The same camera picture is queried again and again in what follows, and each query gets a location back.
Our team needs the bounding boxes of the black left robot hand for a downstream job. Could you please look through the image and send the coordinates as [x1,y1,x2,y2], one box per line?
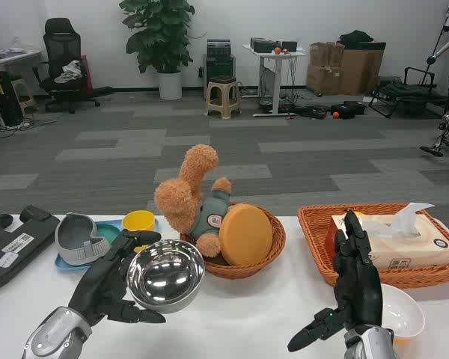
[69,229,167,325]

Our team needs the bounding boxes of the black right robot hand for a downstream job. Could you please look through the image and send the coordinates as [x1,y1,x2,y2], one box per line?
[287,209,384,353]

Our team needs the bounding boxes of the shiny metal bowl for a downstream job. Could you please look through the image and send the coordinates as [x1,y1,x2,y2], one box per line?
[126,239,206,315]

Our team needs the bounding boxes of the white plastic bowl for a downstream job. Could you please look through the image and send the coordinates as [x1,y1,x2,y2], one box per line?
[379,283,426,340]

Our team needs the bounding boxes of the light blue plastic tray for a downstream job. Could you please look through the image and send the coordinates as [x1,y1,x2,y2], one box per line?
[54,219,162,274]

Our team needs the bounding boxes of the grey plastic strainer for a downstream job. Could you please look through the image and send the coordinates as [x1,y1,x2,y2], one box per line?
[55,212,112,268]

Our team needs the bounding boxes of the green plastic plate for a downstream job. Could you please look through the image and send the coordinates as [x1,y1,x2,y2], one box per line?
[93,223,123,245]

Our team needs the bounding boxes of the rectangular wicker basket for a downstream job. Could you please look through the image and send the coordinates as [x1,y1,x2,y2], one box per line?
[296,203,449,289]

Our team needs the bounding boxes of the beige tissue box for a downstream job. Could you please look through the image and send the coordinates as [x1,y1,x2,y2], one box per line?
[325,212,449,271]

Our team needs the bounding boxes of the yellow plastic cup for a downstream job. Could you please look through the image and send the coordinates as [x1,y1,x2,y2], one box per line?
[121,210,156,254]

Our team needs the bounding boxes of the black equipment case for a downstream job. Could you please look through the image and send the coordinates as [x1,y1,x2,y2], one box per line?
[0,204,61,291]

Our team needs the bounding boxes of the white tissue sheet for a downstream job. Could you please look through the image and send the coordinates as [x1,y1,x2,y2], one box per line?
[360,202,436,241]

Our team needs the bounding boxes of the round wicker basket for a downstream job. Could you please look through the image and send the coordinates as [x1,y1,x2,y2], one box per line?
[179,203,287,280]

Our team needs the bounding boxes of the brown teddy plush toy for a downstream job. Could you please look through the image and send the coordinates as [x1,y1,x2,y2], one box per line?
[153,144,233,259]

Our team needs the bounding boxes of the orange round disc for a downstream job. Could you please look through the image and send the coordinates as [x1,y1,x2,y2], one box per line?
[219,203,275,268]

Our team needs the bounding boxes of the black floor cases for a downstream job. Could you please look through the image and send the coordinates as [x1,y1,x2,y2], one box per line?
[330,100,367,120]

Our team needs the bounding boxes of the plain beige plastic stool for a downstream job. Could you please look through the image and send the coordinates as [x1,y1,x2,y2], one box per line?
[10,77,36,115]

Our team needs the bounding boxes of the black folding cot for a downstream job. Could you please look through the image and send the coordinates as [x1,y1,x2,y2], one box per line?
[367,67,449,119]

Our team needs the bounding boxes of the white plant pot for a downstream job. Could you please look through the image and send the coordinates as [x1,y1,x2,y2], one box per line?
[156,70,183,101]

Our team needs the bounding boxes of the white cloth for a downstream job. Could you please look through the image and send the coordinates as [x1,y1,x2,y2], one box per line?
[53,60,84,85]

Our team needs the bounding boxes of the stacked cardboard boxes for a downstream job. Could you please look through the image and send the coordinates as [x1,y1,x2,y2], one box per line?
[307,41,387,96]

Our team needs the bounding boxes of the beige plastic stool with dark seat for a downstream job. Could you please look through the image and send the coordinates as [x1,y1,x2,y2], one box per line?
[206,75,242,120]

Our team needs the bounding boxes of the white standing desk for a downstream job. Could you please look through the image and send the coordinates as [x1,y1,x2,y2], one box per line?
[242,43,308,118]

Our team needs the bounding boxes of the black mesh office chair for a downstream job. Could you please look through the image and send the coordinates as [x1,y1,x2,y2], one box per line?
[32,17,114,114]

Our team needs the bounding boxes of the white office desk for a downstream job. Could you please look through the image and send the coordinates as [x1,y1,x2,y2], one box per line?
[0,47,45,129]

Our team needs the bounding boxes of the black equipment cabinet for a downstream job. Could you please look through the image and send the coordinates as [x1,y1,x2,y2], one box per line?
[202,38,236,100]

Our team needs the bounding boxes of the black bag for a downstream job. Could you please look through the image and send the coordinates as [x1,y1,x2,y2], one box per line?
[337,30,376,46]

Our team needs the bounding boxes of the green potted plant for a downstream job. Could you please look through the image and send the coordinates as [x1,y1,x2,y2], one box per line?
[118,0,196,75]

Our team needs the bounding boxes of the large black box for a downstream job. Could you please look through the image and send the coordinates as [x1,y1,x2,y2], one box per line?
[250,37,275,54]

